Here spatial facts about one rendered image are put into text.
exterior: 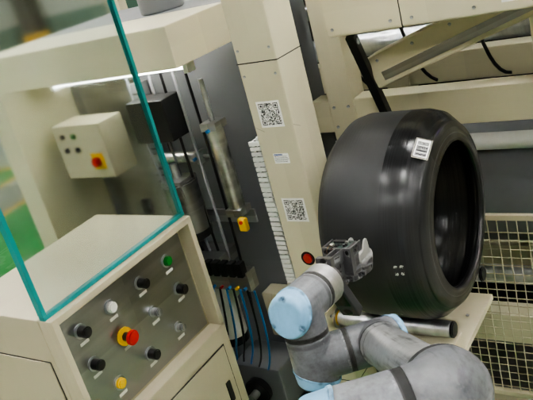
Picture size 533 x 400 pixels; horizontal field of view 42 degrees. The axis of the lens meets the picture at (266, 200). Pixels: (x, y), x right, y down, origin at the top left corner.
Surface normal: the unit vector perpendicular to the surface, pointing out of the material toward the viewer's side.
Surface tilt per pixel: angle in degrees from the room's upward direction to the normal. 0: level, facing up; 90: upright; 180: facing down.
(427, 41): 90
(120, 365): 90
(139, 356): 90
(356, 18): 90
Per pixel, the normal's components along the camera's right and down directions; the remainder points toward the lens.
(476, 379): 0.61, -0.56
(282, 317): -0.55, 0.24
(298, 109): 0.83, 0.00
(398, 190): -0.31, -0.19
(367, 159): -0.50, -0.47
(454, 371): 0.30, -0.81
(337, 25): -0.51, 0.44
